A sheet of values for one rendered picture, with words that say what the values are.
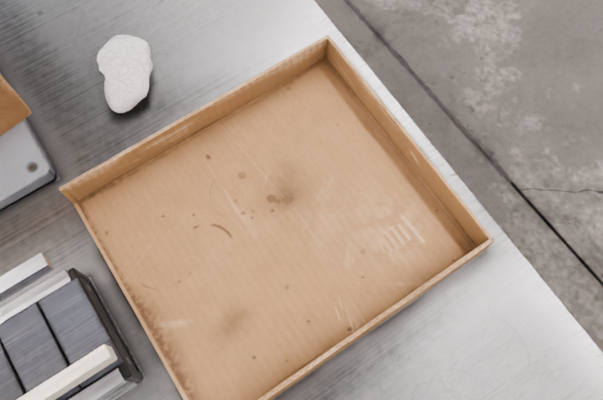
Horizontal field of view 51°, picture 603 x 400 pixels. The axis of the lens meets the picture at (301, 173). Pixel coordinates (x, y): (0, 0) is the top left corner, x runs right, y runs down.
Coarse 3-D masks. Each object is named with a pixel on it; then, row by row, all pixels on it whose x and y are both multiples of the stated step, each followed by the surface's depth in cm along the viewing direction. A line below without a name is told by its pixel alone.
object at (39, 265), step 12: (24, 264) 46; (36, 264) 46; (48, 264) 46; (0, 276) 46; (12, 276) 46; (24, 276) 46; (36, 276) 46; (0, 288) 45; (12, 288) 46; (0, 300) 46
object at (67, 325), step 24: (72, 288) 54; (24, 312) 53; (48, 312) 53; (72, 312) 53; (96, 312) 53; (0, 336) 52; (24, 336) 52; (48, 336) 52; (72, 336) 52; (96, 336) 52; (0, 360) 51; (24, 360) 51; (48, 360) 51; (72, 360) 51; (120, 360) 51; (0, 384) 51; (24, 384) 51
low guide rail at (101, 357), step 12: (108, 348) 49; (84, 360) 48; (96, 360) 48; (108, 360) 48; (60, 372) 48; (72, 372) 48; (84, 372) 48; (96, 372) 49; (48, 384) 47; (60, 384) 47; (72, 384) 48; (24, 396) 47; (36, 396) 47; (48, 396) 47
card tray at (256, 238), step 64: (320, 64) 67; (192, 128) 63; (256, 128) 64; (320, 128) 64; (384, 128) 64; (64, 192) 59; (128, 192) 62; (192, 192) 62; (256, 192) 62; (320, 192) 62; (384, 192) 62; (448, 192) 58; (128, 256) 59; (192, 256) 59; (256, 256) 59; (320, 256) 59; (384, 256) 59; (448, 256) 59; (192, 320) 57; (256, 320) 57; (320, 320) 57; (384, 320) 57; (192, 384) 55; (256, 384) 55
